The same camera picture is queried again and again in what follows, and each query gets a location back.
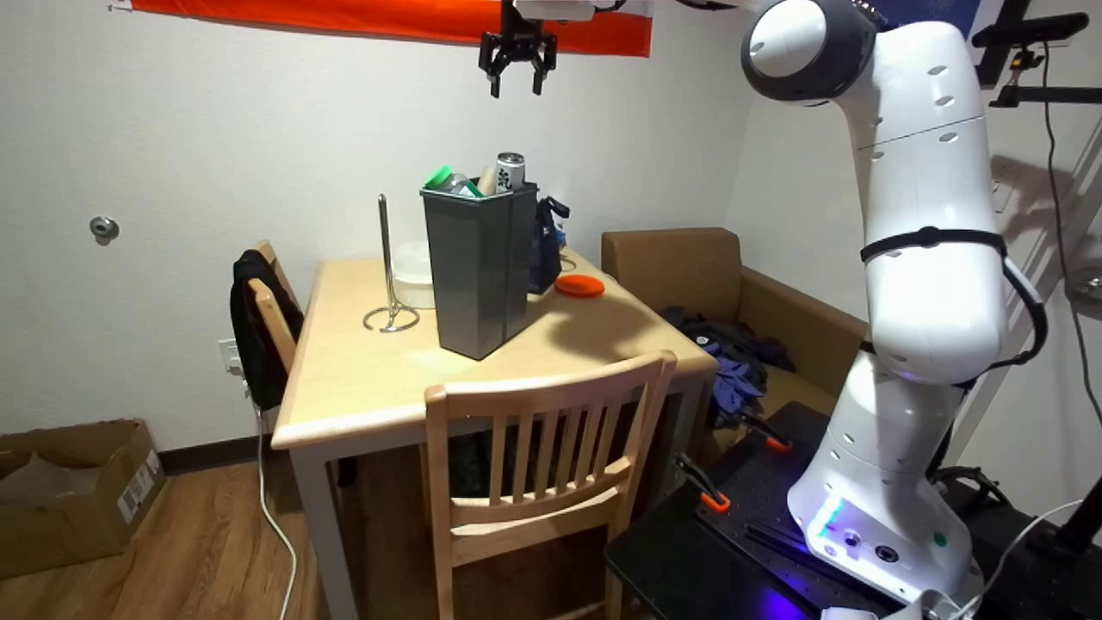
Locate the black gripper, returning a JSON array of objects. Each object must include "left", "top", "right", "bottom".
[{"left": 477, "top": 0, "right": 560, "bottom": 99}]

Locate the clear plastic bottle green cap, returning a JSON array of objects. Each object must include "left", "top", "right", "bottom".
[{"left": 421, "top": 166, "right": 487, "bottom": 200}]

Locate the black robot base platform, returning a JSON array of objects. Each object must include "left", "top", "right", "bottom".
[{"left": 601, "top": 399, "right": 1102, "bottom": 620}]

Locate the grey plastic trash bin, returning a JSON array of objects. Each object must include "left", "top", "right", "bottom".
[{"left": 418, "top": 174, "right": 544, "bottom": 366}]

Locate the orange round disc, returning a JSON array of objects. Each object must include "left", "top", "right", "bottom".
[{"left": 555, "top": 270, "right": 609, "bottom": 302}]

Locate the metal paper towel holder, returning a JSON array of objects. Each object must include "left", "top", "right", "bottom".
[{"left": 361, "top": 189, "right": 423, "bottom": 337}]

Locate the wooden chair with jacket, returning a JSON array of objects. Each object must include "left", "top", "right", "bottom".
[{"left": 246, "top": 238, "right": 305, "bottom": 381}]

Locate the light wooden table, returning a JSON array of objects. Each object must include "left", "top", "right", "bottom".
[{"left": 269, "top": 250, "right": 720, "bottom": 620}]

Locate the dark clothes pile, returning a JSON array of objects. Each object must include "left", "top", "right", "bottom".
[{"left": 661, "top": 302, "right": 798, "bottom": 424}]

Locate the brown sofa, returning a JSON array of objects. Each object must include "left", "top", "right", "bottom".
[{"left": 598, "top": 224, "right": 872, "bottom": 463}]

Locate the black jacket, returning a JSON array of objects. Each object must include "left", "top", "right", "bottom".
[{"left": 226, "top": 247, "right": 303, "bottom": 412}]

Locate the slatted wooden chair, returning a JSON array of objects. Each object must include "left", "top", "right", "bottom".
[{"left": 421, "top": 348, "right": 683, "bottom": 620}]

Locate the brown cardboard box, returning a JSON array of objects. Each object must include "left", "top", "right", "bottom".
[{"left": 0, "top": 416, "right": 170, "bottom": 581}]

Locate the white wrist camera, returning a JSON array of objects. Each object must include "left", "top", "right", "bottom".
[{"left": 508, "top": 0, "right": 598, "bottom": 24}]

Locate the orange wall banner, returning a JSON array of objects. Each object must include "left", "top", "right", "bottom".
[{"left": 128, "top": 0, "right": 655, "bottom": 58}]

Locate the framed wall picture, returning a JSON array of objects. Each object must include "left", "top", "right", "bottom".
[{"left": 872, "top": 0, "right": 992, "bottom": 37}]

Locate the black camera stand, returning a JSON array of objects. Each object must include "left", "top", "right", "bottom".
[{"left": 972, "top": 11, "right": 1102, "bottom": 114}]

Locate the white floor cable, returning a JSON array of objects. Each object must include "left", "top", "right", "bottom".
[{"left": 250, "top": 424, "right": 303, "bottom": 620}]

